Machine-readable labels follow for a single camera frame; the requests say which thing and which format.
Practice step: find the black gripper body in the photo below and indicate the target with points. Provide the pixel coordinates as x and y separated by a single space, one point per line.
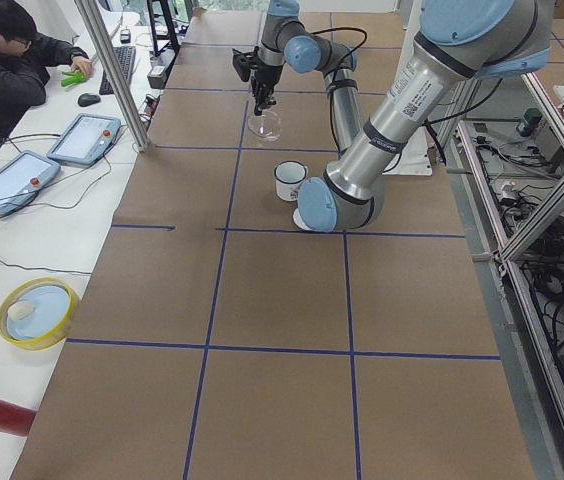
265 76

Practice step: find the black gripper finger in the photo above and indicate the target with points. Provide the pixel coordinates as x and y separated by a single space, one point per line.
257 109
269 102

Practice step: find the clear plastic funnel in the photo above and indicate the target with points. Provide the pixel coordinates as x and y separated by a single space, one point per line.
266 126

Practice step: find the white enamel mug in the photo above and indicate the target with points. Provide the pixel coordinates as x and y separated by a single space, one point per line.
289 175

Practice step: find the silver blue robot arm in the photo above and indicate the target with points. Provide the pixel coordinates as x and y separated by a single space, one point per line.
286 42

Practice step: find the teach pendant far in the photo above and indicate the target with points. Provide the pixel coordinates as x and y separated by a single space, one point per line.
85 140

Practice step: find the teach pendant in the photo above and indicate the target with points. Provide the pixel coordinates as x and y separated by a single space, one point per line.
23 178
85 140

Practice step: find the black computer mouse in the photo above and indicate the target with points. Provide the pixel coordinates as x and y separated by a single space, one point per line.
87 99

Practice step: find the green plastic toy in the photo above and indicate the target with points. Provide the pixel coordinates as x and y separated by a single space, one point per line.
72 78

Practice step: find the brown paper table cover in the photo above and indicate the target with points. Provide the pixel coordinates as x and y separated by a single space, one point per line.
215 340

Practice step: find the teach pendant near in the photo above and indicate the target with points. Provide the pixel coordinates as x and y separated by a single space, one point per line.
23 178

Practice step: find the person in black jacket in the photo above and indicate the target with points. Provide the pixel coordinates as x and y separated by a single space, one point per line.
25 56

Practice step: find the yellow tape roll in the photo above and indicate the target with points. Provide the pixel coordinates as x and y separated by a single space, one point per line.
38 314

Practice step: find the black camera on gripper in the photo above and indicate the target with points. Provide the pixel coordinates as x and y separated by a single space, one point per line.
243 64

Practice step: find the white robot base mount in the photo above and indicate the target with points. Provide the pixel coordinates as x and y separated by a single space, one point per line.
414 159

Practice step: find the aluminium frame post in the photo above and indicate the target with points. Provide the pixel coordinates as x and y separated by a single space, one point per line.
98 33

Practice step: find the aluminium frame rail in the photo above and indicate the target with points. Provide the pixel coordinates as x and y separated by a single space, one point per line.
507 139

